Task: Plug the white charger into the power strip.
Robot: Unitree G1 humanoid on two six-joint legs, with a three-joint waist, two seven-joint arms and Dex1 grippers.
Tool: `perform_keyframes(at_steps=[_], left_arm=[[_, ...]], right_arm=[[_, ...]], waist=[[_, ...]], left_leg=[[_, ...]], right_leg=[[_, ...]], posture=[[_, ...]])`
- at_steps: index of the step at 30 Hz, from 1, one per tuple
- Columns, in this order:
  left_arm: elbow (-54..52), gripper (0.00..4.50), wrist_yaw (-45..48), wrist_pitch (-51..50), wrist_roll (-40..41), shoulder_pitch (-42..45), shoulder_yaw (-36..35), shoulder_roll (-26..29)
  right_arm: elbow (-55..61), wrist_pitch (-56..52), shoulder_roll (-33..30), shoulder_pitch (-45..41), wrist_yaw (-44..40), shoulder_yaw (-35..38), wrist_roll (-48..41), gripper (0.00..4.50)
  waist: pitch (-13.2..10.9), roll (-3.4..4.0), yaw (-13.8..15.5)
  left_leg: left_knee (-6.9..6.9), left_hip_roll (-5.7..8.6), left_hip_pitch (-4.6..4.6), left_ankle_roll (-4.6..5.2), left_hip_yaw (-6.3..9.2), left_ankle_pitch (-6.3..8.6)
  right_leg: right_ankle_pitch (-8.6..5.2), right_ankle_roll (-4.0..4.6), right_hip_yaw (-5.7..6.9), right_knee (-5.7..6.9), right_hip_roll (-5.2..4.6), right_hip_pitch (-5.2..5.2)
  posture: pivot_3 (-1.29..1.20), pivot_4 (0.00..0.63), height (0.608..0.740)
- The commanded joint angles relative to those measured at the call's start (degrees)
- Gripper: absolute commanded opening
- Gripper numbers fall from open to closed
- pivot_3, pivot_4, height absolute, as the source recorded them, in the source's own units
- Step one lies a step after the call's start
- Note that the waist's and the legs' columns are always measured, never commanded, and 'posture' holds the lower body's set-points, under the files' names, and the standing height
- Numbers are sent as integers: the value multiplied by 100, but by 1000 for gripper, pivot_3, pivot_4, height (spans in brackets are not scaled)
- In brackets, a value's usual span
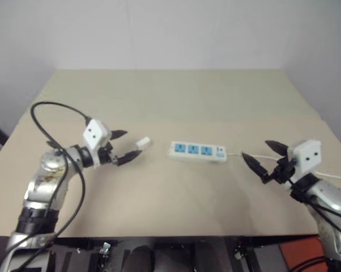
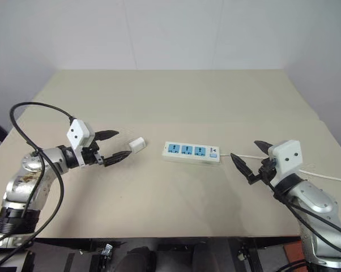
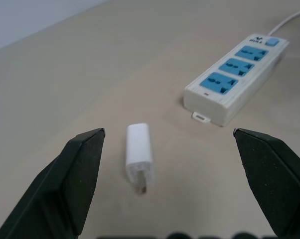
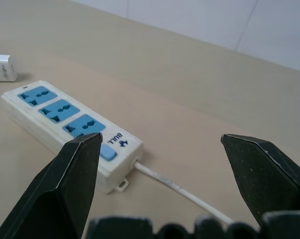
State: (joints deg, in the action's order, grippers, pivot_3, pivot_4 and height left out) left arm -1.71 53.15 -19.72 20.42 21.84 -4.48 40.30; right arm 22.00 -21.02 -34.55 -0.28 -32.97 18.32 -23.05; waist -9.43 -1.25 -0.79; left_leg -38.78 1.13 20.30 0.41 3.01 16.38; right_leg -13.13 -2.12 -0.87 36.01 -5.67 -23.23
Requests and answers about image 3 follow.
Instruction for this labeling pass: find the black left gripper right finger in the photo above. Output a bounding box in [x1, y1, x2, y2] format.
[232, 127, 300, 239]

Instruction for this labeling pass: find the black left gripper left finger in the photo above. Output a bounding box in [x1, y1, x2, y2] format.
[0, 127, 106, 239]

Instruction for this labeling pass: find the white blue power strip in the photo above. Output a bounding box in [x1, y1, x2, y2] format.
[182, 33, 290, 127]

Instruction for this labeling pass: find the white power strip cable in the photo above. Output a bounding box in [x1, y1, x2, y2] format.
[268, 8, 300, 36]

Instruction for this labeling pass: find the white plug adapter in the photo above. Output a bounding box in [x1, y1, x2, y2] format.
[126, 122, 156, 195]

